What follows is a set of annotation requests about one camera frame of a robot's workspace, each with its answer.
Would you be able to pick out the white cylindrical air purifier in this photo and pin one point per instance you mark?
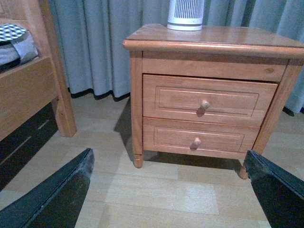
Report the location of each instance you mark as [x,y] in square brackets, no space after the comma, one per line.
[185,15]

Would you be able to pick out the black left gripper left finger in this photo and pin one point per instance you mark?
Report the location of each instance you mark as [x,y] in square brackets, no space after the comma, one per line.
[57,201]

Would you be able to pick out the wooden bed frame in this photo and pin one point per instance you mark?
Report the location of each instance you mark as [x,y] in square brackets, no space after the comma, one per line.
[27,88]

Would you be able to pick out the grey curtain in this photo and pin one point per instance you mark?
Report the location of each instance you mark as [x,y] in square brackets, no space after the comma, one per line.
[90,33]

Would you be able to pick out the grey mattress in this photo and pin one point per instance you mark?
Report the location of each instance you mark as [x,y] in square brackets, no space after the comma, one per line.
[22,48]

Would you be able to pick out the wooden drawer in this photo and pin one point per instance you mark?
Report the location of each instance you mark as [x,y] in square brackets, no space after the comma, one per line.
[206,100]
[193,137]

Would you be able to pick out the checkered bed sheet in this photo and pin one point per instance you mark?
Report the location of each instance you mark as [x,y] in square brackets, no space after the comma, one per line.
[9,32]

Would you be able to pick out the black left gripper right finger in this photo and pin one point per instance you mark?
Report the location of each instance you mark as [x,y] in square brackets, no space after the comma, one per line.
[280,194]

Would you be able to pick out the wooden nightstand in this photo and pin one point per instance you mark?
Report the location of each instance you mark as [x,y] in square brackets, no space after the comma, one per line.
[223,53]

